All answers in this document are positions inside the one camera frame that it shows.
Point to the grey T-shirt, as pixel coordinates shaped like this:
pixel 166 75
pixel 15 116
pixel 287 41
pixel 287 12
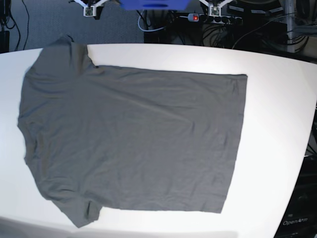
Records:
pixel 128 138

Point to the black power strip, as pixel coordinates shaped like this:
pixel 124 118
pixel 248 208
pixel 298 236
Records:
pixel 225 20

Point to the blue plastic box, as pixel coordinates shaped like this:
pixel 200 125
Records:
pixel 154 4

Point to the black OpenArm case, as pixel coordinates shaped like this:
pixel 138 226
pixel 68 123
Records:
pixel 300 217

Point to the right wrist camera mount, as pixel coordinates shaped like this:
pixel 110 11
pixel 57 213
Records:
pixel 214 6

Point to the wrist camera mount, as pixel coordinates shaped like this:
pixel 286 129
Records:
pixel 91 8
pixel 214 6

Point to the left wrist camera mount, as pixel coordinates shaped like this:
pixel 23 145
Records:
pixel 91 8

